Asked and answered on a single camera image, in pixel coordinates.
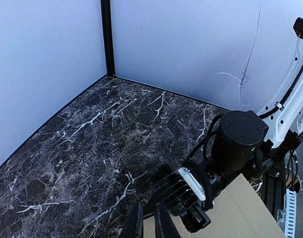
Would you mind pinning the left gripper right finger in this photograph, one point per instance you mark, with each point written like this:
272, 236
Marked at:
164, 226

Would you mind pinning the brown cardboard box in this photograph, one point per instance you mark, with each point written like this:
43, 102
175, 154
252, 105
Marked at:
238, 213

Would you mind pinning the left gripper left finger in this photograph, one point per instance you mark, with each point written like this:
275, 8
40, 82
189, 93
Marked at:
133, 227

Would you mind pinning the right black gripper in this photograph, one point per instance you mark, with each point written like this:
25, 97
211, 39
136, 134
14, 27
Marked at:
194, 219

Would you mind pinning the white slotted cable duct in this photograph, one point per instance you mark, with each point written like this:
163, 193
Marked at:
291, 213

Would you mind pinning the right black frame post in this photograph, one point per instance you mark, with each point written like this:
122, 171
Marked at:
108, 37

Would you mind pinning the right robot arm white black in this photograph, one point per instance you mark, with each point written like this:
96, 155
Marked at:
239, 143

